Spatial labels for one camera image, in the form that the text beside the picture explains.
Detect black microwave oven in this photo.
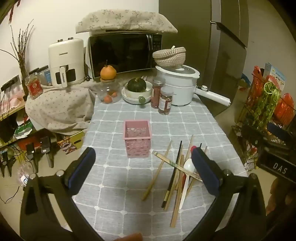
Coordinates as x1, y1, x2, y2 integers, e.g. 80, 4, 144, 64
88, 33, 163, 80

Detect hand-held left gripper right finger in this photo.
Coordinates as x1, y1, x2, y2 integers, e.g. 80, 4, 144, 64
185, 146, 266, 241

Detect wooden shelf unit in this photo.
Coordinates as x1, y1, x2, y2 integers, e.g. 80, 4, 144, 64
0, 75, 28, 149

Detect grey refrigerator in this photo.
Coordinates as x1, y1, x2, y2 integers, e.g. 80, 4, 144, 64
159, 0, 249, 117

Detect large orange fruit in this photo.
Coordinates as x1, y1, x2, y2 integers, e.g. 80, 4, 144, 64
100, 60, 117, 80

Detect woven rope basket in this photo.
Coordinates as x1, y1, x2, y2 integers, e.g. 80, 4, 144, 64
152, 46, 187, 67

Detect stack of white bowls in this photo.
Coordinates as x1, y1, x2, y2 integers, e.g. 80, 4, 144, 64
121, 81, 153, 105

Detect pile of wooden chopsticks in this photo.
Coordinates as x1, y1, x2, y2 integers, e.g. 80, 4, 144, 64
142, 135, 208, 228

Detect grey checked tablecloth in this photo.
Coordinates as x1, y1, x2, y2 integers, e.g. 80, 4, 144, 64
70, 93, 248, 241

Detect red plastic bag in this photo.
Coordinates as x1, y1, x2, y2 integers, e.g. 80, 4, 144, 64
252, 65, 266, 93
274, 93, 295, 126

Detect black handheld device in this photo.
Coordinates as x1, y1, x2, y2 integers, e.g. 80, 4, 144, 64
40, 136, 55, 168
25, 142, 38, 173

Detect black wire rack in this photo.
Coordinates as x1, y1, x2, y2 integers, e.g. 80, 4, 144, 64
231, 70, 296, 172

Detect floral beige cloth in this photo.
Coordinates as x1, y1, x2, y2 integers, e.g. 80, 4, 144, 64
25, 80, 96, 134

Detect pink perforated plastic basket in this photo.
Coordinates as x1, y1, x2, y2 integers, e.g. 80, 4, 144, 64
123, 120, 153, 159

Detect red label jar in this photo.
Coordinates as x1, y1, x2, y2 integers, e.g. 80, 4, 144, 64
25, 74, 44, 100

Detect clear glass jar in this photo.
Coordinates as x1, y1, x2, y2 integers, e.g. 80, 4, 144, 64
97, 78, 122, 105

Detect dry branches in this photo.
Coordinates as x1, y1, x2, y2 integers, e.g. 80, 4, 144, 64
0, 20, 35, 93

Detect blue and white box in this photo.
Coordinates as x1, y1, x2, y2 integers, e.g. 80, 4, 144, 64
264, 62, 286, 91

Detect clear container with black lid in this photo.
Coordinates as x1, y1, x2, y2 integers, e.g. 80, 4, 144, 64
37, 65, 52, 86

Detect white plastic spoon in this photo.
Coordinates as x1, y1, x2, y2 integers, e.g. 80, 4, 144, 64
179, 158, 197, 209

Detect spice jar with red contents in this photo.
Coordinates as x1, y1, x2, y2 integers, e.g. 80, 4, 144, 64
158, 87, 174, 115
151, 77, 166, 109

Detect white electric cooking pot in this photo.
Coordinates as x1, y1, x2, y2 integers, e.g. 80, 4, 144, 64
155, 64, 232, 107

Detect white air fryer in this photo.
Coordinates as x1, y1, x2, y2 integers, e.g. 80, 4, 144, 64
48, 37, 85, 88

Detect black cable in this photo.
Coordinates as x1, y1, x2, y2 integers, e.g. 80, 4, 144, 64
0, 183, 21, 204

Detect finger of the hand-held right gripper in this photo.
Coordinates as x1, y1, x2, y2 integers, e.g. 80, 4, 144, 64
267, 123, 292, 142
240, 124, 264, 146

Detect patterned cardboard box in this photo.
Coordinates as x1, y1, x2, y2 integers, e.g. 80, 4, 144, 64
57, 131, 85, 155

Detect person's right hand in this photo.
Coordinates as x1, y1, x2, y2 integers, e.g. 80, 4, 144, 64
266, 177, 296, 216

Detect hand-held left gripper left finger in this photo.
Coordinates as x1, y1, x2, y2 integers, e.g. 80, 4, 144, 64
20, 147, 104, 241

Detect red hanging ornament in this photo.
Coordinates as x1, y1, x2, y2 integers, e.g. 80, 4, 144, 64
8, 0, 16, 24

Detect floral microwave cover cloth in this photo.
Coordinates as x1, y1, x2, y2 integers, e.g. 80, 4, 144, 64
75, 9, 178, 36

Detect green pumpkin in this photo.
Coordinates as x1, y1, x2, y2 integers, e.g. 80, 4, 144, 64
127, 77, 147, 93

